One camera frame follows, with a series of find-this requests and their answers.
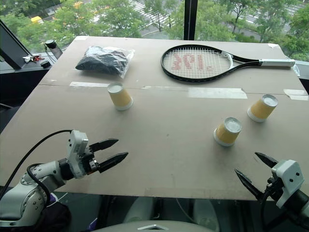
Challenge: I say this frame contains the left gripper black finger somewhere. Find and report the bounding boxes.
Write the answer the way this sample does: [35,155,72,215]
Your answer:
[97,152,129,174]
[89,138,120,153]

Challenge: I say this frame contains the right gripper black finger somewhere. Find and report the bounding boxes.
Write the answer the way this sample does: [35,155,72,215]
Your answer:
[254,151,279,170]
[234,169,266,201]

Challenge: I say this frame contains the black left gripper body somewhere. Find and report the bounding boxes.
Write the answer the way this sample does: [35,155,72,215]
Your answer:
[82,146,100,175]

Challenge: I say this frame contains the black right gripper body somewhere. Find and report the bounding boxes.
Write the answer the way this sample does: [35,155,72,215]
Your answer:
[264,176,281,202]

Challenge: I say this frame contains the yellow paper cup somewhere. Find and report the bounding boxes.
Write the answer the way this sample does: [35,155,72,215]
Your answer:
[213,116,243,147]
[247,94,279,123]
[107,82,134,112]

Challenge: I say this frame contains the pale rounded shape under table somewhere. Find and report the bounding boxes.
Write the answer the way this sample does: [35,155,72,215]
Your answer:
[124,197,155,222]
[192,199,220,232]

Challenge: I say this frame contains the long white tape strip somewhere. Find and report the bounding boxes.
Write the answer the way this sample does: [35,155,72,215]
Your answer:
[69,81,111,88]

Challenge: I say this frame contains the dark purple cloth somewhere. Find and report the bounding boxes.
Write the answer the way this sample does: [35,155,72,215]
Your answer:
[33,192,72,232]

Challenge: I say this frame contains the short white tape strip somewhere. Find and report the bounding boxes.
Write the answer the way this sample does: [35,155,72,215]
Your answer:
[283,88,309,101]

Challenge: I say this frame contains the silver robot torso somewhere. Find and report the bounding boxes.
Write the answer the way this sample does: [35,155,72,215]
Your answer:
[91,218,218,232]

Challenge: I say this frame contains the clear bag of black cloth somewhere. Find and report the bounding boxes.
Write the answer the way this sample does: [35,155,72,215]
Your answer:
[75,45,136,79]

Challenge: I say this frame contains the wide white tape strip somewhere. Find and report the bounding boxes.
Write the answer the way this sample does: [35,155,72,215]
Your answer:
[188,87,248,100]

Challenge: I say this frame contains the black and white tennis racket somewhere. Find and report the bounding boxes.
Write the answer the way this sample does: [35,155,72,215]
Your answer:
[160,44,296,85]

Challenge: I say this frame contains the clear bottle with black cap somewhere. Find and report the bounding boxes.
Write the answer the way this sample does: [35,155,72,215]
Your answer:
[44,39,64,59]

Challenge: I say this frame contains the small red and white items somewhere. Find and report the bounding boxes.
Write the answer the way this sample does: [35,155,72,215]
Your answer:
[22,55,43,63]

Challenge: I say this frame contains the dark slanted panel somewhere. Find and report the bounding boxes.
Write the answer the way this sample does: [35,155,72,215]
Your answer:
[0,18,32,70]

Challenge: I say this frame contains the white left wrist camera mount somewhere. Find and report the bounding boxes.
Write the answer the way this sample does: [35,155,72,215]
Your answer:
[65,130,89,180]

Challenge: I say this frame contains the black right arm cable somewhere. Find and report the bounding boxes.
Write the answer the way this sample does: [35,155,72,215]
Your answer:
[260,183,275,232]

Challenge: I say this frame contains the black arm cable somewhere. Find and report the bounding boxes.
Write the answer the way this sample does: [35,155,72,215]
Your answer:
[260,183,275,232]
[0,130,73,203]

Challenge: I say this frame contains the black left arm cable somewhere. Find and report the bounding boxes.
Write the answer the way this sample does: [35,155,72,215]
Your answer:
[0,130,73,203]

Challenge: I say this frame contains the black window frame post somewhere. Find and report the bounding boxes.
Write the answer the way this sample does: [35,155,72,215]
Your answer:
[183,0,196,41]

